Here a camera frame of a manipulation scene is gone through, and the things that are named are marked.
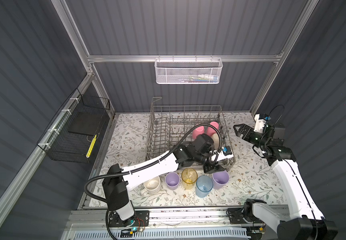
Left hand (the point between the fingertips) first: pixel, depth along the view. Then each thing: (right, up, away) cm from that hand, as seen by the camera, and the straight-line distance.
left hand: (223, 162), depth 68 cm
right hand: (+12, +15, +7) cm, 21 cm away
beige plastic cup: (+2, +9, +19) cm, 21 cm away
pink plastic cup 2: (+1, +14, +28) cm, 31 cm away
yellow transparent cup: (-15, -12, +15) cm, 24 cm away
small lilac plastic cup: (-24, -14, +16) cm, 32 cm away
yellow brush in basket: (-62, +7, +1) cm, 62 cm away
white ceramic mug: (-36, -17, +14) cm, 42 cm away
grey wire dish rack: (-27, +18, +40) cm, 51 cm away
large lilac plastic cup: (+3, -14, +16) cm, 21 cm away
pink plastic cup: (-8, +14, +23) cm, 28 cm away
